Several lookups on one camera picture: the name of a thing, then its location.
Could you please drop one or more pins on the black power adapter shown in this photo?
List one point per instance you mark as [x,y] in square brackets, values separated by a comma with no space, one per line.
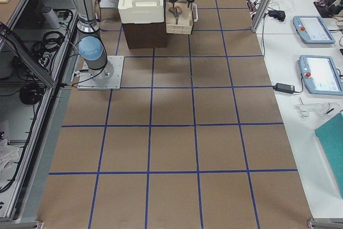
[285,88]

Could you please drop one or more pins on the lower teach pendant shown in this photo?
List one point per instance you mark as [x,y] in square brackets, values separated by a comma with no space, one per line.
[320,76]

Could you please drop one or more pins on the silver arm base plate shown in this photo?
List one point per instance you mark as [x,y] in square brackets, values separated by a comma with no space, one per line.
[106,79]

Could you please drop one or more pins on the orange grey scissors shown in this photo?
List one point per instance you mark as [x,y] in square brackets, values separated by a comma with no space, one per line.
[176,11]

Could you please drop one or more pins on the upper teach pendant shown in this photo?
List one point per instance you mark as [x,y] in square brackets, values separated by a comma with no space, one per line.
[312,30]

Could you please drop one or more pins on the wooden drawer with white handle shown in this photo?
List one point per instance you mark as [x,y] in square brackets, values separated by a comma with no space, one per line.
[186,21]

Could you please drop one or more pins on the teach pendant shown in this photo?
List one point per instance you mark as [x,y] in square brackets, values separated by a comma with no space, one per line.
[320,76]
[312,30]

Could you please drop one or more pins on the dark brown drawer cabinet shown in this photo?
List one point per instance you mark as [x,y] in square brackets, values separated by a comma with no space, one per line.
[152,35]

